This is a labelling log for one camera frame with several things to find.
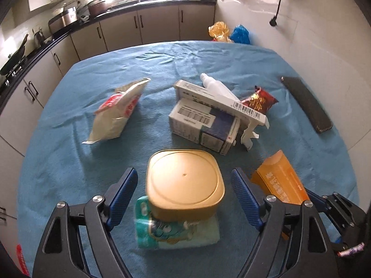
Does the black frying pan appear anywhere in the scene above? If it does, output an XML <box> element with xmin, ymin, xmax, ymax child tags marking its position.
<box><xmin>0</xmin><ymin>34</ymin><xmax>28</xmax><ymax>76</ymax></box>

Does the white spray bottle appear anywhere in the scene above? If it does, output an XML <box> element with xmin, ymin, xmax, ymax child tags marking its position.
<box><xmin>200</xmin><ymin>73</ymin><xmax>240</xmax><ymax>102</ymax></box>

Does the blue plastic bag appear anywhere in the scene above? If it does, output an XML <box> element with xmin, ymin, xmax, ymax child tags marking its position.
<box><xmin>230</xmin><ymin>25</ymin><xmax>251</xmax><ymax>44</ymax></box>

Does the white snack bag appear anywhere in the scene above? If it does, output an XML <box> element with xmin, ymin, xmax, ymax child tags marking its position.
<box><xmin>83</xmin><ymin>77</ymin><xmax>151</xmax><ymax>144</ymax></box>

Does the red snack packet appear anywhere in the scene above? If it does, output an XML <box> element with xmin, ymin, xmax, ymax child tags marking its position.
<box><xmin>241</xmin><ymin>86</ymin><xmax>278</xmax><ymax>115</ymax></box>

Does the green tissue pack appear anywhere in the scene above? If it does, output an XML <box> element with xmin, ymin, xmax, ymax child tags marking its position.
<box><xmin>134</xmin><ymin>196</ymin><xmax>220</xmax><ymax>250</ymax></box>

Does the black power cable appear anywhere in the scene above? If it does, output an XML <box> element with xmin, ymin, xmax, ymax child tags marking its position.
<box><xmin>269</xmin><ymin>0</ymin><xmax>286</xmax><ymax>27</ymax></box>

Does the silver rice cooker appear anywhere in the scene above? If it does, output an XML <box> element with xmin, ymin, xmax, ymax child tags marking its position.
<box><xmin>48</xmin><ymin>7</ymin><xmax>78</xmax><ymax>34</ymax></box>

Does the red plastic mesh basket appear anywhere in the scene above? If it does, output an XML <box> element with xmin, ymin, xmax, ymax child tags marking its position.
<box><xmin>16</xmin><ymin>244</ymin><xmax>30</xmax><ymax>277</ymax></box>

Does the yellow plastic bag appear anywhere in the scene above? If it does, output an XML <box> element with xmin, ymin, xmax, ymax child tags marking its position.
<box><xmin>208</xmin><ymin>21</ymin><xmax>233</xmax><ymax>43</ymax></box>

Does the white and blue carton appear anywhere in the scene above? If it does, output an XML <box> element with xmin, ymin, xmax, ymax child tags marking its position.
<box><xmin>169</xmin><ymin>98</ymin><xmax>240</xmax><ymax>156</ymax></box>

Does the long white barcode box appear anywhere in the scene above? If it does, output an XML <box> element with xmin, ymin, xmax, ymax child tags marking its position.
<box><xmin>174</xmin><ymin>80</ymin><xmax>270</xmax><ymax>151</ymax></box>

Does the black flat remote-like bar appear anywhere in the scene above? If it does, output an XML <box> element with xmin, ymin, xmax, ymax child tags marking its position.
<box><xmin>281</xmin><ymin>77</ymin><xmax>333</xmax><ymax>134</ymax></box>

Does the orange cardboard box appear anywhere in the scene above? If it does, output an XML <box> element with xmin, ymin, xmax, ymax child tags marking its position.
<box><xmin>250</xmin><ymin>150</ymin><xmax>309</xmax><ymax>205</ymax></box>

